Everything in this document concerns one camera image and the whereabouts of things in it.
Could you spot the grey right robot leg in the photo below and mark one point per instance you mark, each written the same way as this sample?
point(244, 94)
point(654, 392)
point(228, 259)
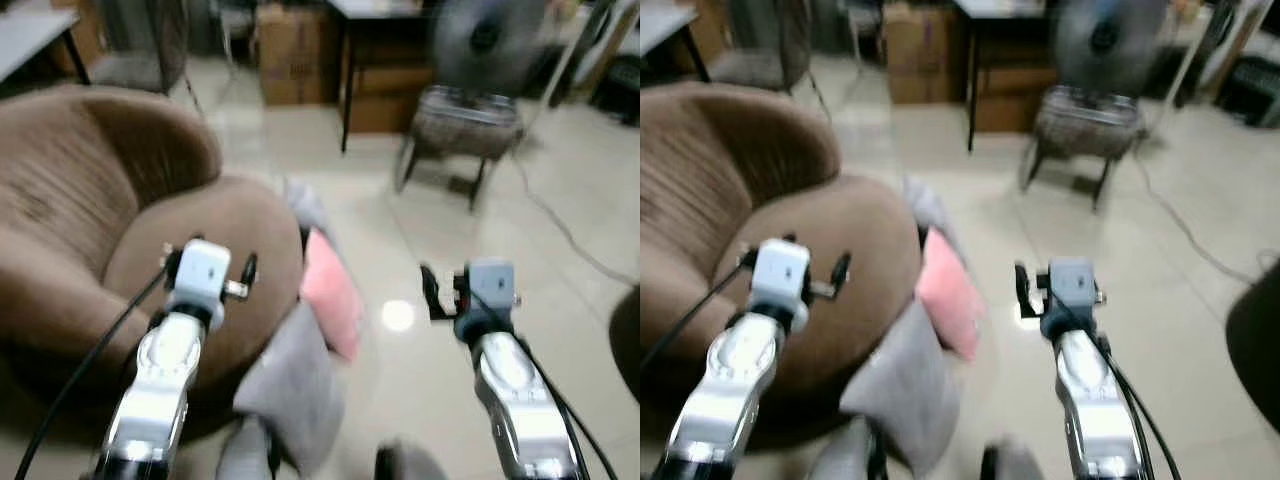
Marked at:
point(1012, 460)
point(410, 462)

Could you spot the black round object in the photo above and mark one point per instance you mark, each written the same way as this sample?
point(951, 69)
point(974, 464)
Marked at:
point(628, 335)
point(1255, 345)

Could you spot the black crate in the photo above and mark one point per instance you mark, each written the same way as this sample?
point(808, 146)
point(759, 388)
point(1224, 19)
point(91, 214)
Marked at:
point(618, 90)
point(1250, 90)

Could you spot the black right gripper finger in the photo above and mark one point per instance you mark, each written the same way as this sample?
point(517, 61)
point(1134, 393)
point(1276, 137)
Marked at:
point(431, 290)
point(1023, 290)

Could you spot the woven stool with dark legs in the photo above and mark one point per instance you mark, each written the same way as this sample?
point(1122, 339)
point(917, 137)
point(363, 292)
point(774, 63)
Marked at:
point(465, 125)
point(1085, 125)

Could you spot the white table with black legs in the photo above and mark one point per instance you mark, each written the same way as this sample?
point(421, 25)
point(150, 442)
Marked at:
point(30, 40)
point(665, 25)

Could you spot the black desk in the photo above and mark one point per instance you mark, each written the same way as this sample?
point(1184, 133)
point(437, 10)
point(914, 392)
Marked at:
point(375, 10)
point(1000, 8)

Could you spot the light grey pillow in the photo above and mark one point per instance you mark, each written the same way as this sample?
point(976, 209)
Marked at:
point(305, 205)
point(928, 205)

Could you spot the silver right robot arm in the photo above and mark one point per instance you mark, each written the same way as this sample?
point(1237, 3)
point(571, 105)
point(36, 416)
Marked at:
point(515, 395)
point(1095, 395)

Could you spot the dark mesh chair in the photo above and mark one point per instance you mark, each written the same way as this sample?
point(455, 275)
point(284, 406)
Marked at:
point(765, 45)
point(140, 45)

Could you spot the brown box under desk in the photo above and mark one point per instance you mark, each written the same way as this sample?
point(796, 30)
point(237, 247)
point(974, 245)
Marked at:
point(1015, 100)
point(390, 100)

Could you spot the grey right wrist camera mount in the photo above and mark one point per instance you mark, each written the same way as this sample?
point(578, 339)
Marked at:
point(491, 285)
point(1072, 283)

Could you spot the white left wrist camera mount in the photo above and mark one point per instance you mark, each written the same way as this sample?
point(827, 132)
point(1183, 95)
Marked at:
point(203, 272)
point(782, 272)

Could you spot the tall cardboard box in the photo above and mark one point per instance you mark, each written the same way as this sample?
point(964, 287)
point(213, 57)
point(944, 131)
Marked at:
point(922, 55)
point(295, 55)

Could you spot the brown round sofa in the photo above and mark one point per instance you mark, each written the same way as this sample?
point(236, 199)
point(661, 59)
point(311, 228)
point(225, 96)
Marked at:
point(70, 200)
point(700, 200)

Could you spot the leaning metal stand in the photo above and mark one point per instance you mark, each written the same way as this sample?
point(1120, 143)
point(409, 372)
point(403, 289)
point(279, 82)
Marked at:
point(580, 50)
point(1205, 50)

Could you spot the pink pillow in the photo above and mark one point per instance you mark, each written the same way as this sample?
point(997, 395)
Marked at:
point(950, 290)
point(333, 290)

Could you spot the grey robot leg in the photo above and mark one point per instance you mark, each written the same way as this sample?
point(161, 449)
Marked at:
point(1012, 460)
point(245, 455)
point(845, 455)
point(410, 462)

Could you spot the grey left robot leg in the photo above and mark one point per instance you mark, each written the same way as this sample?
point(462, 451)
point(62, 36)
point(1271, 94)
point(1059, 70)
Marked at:
point(845, 455)
point(245, 455)

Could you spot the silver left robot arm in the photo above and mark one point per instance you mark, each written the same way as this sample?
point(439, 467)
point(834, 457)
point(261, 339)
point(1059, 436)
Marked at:
point(160, 380)
point(735, 380)

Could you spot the black round fan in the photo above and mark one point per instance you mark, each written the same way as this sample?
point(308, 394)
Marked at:
point(487, 40)
point(1108, 40)

